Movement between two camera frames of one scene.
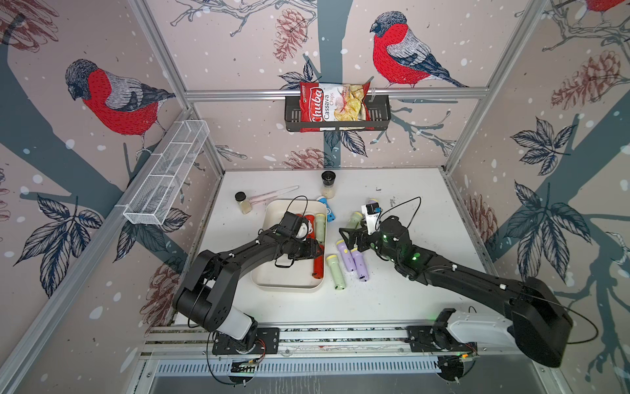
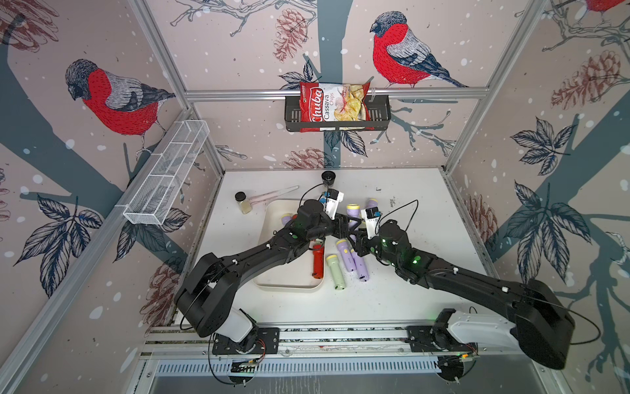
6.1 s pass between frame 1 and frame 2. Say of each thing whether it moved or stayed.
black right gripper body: stayed
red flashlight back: stayed
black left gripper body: moved
